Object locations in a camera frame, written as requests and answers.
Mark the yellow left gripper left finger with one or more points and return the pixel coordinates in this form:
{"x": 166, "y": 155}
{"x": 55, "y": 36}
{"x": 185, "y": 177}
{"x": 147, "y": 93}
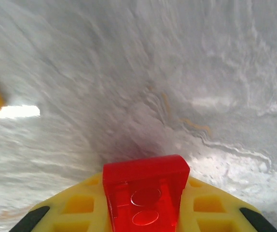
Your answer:
{"x": 80, "y": 220}

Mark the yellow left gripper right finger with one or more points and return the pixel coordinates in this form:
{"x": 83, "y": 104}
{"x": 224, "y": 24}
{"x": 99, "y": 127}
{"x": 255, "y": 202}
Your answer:
{"x": 213, "y": 220}

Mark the red sloped lego brick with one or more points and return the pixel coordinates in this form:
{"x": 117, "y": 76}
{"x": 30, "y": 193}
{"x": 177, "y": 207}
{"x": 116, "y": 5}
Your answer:
{"x": 145, "y": 169}

